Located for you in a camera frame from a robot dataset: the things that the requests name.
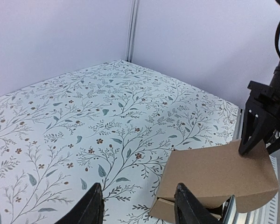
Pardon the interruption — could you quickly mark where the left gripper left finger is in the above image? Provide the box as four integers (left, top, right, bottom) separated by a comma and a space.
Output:
57, 182, 105, 224

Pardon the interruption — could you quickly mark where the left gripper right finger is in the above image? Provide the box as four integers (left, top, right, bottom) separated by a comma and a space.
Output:
174, 183, 221, 224

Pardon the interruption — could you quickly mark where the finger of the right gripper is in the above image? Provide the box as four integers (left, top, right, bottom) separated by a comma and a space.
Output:
266, 130, 280, 154
238, 108, 274, 155

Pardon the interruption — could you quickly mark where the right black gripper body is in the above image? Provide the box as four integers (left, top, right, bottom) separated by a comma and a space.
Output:
245, 81, 280, 131

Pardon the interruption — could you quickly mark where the brown cardboard box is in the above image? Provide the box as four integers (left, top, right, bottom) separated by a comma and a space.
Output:
149, 140, 279, 223

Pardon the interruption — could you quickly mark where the floral patterned table mat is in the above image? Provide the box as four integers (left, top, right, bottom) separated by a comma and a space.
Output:
0, 60, 238, 224

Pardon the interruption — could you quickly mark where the aluminium front rail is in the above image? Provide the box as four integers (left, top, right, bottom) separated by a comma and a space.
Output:
221, 108, 278, 224

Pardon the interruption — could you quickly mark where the right aluminium frame post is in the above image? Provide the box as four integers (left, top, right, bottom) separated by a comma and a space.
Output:
125, 0, 140, 63

